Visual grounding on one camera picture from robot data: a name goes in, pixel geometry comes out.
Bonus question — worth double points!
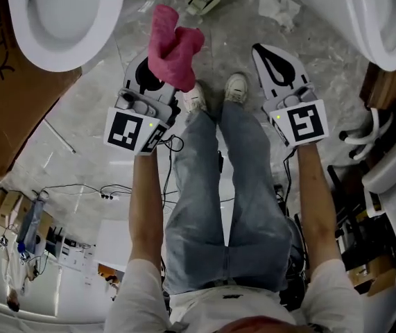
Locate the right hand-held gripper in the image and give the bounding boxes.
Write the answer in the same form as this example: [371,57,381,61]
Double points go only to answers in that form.
[251,43,330,148]

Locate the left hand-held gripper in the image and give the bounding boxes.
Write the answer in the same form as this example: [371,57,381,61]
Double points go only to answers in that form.
[103,51,182,157]

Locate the pink cloth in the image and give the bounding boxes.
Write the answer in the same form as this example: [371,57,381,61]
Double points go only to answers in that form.
[148,3,206,93]

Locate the person's right forearm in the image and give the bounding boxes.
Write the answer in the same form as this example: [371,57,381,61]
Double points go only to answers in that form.
[296,140,344,266]

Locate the person's left forearm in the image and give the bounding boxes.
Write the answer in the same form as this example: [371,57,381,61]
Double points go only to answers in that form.
[128,147,173,266]

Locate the white toilet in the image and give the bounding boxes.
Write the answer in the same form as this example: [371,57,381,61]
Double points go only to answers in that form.
[287,0,396,72]
[6,0,152,73]

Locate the person's left white shoe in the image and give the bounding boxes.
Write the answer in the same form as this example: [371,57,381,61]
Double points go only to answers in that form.
[182,81,208,114]

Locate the person's white shoe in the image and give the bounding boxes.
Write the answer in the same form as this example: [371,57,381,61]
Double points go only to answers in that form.
[182,81,208,114]
[223,71,249,105]

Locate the person's right white shoe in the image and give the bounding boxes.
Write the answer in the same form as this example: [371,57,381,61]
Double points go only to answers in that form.
[223,71,249,105]

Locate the crumpled white tissue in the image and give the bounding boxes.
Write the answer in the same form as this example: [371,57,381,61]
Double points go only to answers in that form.
[257,0,302,27]

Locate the white curved pipe fitting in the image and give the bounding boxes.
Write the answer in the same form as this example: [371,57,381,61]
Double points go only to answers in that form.
[338,108,395,161]

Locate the dark wooden board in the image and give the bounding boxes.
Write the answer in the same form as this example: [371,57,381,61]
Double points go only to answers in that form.
[359,60,396,135]

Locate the person's blue jeans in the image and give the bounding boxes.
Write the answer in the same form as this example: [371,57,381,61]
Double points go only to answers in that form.
[162,101,294,294]

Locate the large cardboard box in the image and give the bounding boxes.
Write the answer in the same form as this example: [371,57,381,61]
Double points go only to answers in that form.
[0,0,83,182]

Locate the small cardboard box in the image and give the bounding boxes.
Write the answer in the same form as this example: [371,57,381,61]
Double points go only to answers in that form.
[0,189,24,228]

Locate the person's white shirt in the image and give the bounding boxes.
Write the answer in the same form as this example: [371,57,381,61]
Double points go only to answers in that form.
[103,258,365,333]

